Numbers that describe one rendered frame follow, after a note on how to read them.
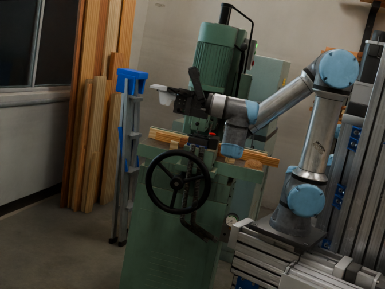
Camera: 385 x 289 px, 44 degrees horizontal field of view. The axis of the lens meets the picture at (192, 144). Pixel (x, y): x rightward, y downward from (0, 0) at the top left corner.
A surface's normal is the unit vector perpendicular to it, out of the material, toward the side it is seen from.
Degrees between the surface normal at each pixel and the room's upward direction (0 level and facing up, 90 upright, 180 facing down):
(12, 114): 90
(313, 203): 97
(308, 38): 90
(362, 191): 90
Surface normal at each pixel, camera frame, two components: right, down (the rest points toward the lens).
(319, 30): -0.29, 0.14
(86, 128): 0.94, 0.20
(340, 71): -0.08, 0.05
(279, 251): -0.53, 0.07
